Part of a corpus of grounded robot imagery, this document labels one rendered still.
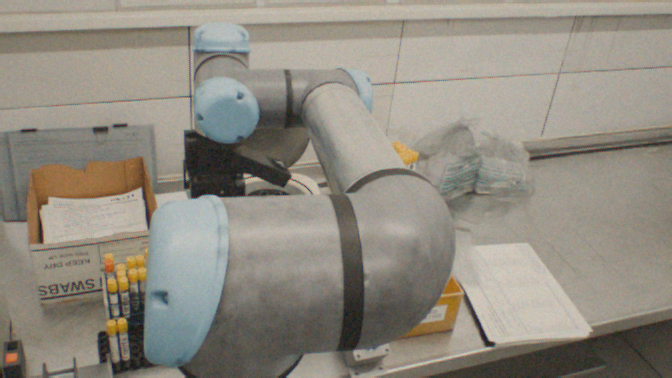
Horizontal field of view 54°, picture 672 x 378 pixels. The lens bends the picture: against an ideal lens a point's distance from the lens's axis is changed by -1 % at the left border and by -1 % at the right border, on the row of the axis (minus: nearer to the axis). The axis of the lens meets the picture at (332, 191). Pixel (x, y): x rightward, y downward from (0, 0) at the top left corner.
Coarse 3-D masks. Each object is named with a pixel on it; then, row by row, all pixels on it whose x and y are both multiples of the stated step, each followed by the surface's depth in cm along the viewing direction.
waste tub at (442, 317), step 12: (456, 288) 129; (444, 300) 127; (456, 300) 128; (432, 312) 128; (444, 312) 129; (456, 312) 130; (420, 324) 129; (432, 324) 130; (444, 324) 131; (408, 336) 129
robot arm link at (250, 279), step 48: (192, 240) 43; (240, 240) 43; (288, 240) 44; (336, 240) 44; (192, 288) 42; (240, 288) 42; (288, 288) 43; (336, 288) 43; (144, 336) 49; (192, 336) 42; (240, 336) 43; (288, 336) 44; (336, 336) 45
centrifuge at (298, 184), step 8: (248, 176) 153; (296, 176) 155; (304, 176) 155; (248, 184) 151; (256, 184) 152; (264, 184) 153; (272, 184) 153; (288, 184) 152; (296, 184) 151; (304, 184) 151; (312, 184) 153; (248, 192) 152; (288, 192) 154; (296, 192) 152; (304, 192) 150; (312, 192) 149
